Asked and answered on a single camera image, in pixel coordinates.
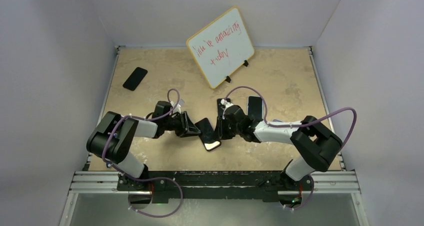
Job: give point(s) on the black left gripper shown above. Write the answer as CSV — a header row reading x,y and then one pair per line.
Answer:
x,y
186,129

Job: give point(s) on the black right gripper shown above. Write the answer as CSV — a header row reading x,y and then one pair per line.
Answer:
x,y
221,135

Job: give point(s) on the black phone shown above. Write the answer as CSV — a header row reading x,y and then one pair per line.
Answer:
x,y
222,104
135,78

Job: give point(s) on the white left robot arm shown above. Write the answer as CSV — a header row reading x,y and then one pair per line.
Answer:
x,y
112,138

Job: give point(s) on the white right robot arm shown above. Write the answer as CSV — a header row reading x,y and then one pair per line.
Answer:
x,y
317,145

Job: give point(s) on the whiteboard with red writing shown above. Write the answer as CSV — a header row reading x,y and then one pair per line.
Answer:
x,y
221,47

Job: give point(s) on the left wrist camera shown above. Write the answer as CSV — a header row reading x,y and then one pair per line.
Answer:
x,y
178,106

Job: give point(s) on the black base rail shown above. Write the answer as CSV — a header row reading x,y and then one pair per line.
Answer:
x,y
267,186

